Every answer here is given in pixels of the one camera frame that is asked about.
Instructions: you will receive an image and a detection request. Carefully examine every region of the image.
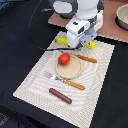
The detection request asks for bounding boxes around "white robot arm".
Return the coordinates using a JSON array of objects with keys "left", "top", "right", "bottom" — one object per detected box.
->
[{"left": 48, "top": 0, "right": 104, "bottom": 49}]

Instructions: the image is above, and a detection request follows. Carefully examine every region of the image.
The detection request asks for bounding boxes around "fork with wooden handle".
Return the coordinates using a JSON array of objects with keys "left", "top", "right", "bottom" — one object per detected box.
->
[{"left": 44, "top": 72, "right": 85, "bottom": 90}]

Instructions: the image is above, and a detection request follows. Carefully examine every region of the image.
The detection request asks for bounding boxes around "knife with wooden handle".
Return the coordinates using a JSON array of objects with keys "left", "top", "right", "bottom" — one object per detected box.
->
[{"left": 76, "top": 55, "right": 97, "bottom": 63}]

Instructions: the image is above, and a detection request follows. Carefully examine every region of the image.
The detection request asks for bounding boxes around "yellow toy cheese block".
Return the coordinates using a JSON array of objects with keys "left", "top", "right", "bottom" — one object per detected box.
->
[{"left": 85, "top": 41, "right": 96, "bottom": 50}]

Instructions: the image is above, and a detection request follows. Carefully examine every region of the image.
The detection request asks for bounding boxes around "red toy tomato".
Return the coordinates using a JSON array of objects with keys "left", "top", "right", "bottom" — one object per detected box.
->
[{"left": 58, "top": 53, "right": 70, "bottom": 66}]

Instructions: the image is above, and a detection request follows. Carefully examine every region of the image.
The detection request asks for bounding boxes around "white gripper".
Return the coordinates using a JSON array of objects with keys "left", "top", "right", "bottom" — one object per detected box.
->
[{"left": 66, "top": 11, "right": 103, "bottom": 49}]

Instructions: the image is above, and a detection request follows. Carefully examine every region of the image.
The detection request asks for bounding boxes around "beige bowl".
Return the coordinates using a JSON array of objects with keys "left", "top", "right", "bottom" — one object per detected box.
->
[{"left": 116, "top": 4, "right": 128, "bottom": 31}]

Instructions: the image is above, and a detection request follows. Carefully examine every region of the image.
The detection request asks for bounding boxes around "black cable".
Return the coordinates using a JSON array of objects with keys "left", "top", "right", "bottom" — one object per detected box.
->
[{"left": 27, "top": 0, "right": 78, "bottom": 53}]

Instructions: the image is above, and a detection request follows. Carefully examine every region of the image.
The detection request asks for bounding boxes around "woven beige placemat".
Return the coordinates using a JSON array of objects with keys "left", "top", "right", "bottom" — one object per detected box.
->
[{"left": 12, "top": 30, "right": 116, "bottom": 128}]

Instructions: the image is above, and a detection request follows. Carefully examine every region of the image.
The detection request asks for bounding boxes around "yellow toy banana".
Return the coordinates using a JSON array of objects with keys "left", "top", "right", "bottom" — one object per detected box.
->
[{"left": 55, "top": 38, "right": 69, "bottom": 46}]

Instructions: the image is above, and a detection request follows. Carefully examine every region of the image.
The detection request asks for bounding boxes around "round wooden plate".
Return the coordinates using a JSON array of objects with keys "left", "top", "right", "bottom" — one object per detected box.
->
[{"left": 56, "top": 55, "right": 83, "bottom": 79}]

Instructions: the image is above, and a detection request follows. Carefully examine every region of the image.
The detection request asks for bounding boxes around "brown toy sausage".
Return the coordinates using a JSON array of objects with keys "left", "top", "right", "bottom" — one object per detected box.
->
[{"left": 49, "top": 88, "right": 72, "bottom": 104}]

